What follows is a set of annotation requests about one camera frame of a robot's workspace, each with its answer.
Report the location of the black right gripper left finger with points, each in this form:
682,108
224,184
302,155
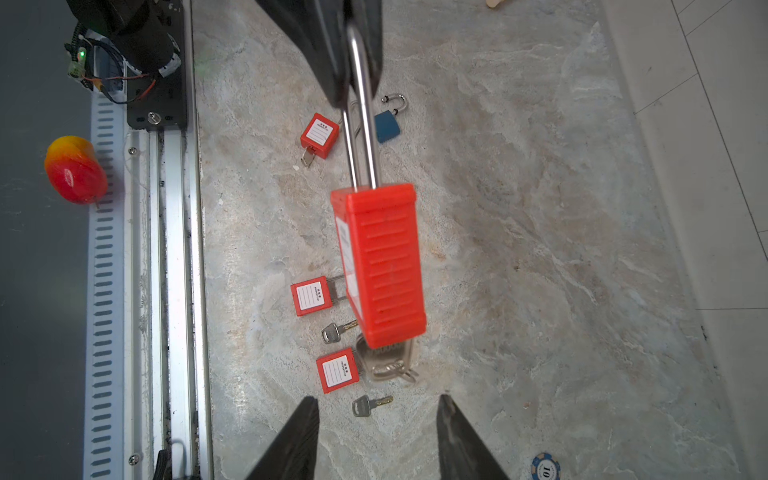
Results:
293,453

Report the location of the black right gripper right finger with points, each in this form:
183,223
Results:
461,452

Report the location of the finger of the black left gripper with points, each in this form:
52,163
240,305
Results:
317,27
368,17

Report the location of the red padlock with label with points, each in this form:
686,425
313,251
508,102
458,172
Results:
316,294

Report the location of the blue padlock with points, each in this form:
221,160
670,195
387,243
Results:
386,124
386,363

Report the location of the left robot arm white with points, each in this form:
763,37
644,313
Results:
135,29

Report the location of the red yellow mango toy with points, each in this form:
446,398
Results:
74,172

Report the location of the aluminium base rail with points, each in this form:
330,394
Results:
147,404

